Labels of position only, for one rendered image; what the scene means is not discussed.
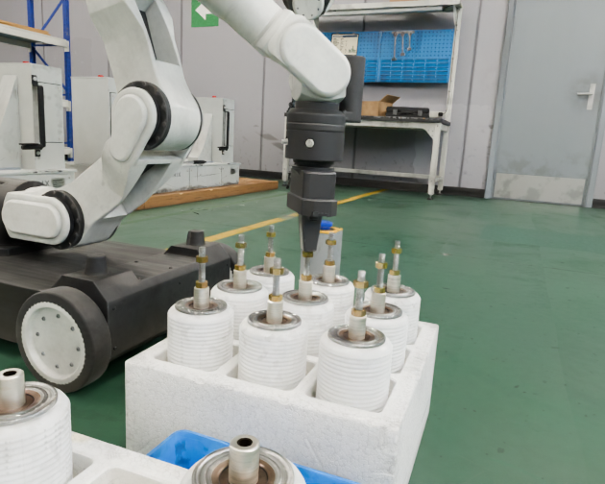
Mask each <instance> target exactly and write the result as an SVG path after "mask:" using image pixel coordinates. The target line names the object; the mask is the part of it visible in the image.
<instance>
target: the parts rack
mask: <svg viewBox="0 0 605 484"><path fill-rule="evenodd" d="M61 4H62V19H63V39H62V38H58V37H54V36H47V35H44V34H40V33H36V32H31V31H27V30H23V29H19V28H15V27H12V26H8V25H4V24H0V42H2V43H7V44H11V45H16V46H20V47H25V48H29V54H30V63H35V64H36V54H37V55H38V57H39V58H40V59H41V60H42V62H43V63H44V64H45V65H46V66H49V65H48V64H47V63H46V61H45V60H44V59H43V58H42V56H41V55H40V54H39V53H38V51H37V50H36V46H60V47H64V74H65V85H64V84H62V87H63V88H64V89H65V94H62V96H65V100H62V107H63V108H66V129H67V142H64V144H67V147H64V154H65V155H67V156H68V161H74V148H73V125H72V123H73V119H72V89H71V78H70V77H71V55H70V25H69V0H60V2H59V3H58V5H57V6H56V8H55V9H54V11H53V12H52V14H51V15H50V17H49V18H48V20H47V21H46V22H45V24H44V25H43V27H42V28H41V30H43V31H44V29H45V28H46V26H47V25H48V23H49V22H50V20H51V19H52V17H53V16H54V15H55V13H56V12H57V10H58V9H59V7H60V6H61ZM27 13H28V27H32V28H34V27H35V19H34V0H27ZM36 42H44V43H48V44H36Z"/></svg>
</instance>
